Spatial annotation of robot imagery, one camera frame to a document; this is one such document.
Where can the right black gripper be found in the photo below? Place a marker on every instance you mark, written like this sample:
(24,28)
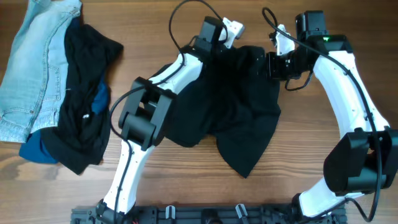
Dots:
(272,72)

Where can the black shorts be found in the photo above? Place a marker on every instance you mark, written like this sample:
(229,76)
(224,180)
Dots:
(233,101)

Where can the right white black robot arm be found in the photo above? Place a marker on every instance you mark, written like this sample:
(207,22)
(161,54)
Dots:
(365,159)

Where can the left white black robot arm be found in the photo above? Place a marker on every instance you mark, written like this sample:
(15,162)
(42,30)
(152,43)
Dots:
(147,107)

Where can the black garment in pile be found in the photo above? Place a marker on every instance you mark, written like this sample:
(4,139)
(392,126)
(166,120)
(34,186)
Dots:
(84,99)

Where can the light blue denim jeans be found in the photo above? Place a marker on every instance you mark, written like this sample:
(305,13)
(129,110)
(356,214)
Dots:
(34,86)

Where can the dark blue garment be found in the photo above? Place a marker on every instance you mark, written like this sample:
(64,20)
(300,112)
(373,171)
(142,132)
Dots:
(37,149)

